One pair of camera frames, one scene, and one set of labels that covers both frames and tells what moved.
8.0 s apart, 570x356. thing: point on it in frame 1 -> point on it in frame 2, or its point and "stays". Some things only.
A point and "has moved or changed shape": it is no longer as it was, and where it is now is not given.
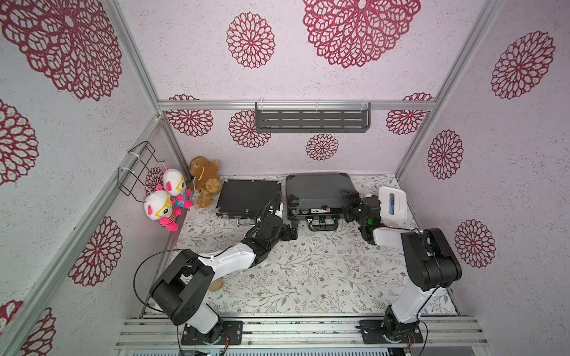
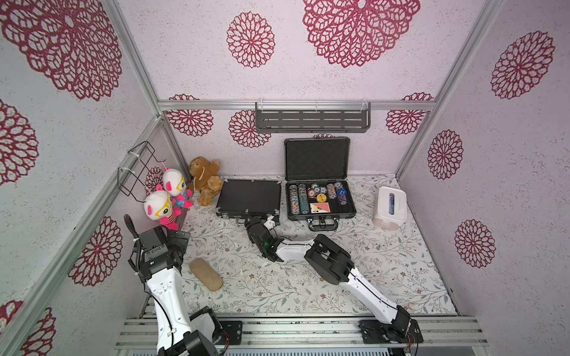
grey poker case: x=320 y=199 has moved or changed shape
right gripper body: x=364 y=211 -> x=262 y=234
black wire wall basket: x=129 y=175 stays
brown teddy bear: x=205 y=180 stays
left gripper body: x=285 y=234 -> x=177 y=245
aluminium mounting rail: x=304 y=333 stays
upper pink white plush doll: x=174 y=183 stays
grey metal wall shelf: x=312 y=116 stays
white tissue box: x=392 y=205 stays
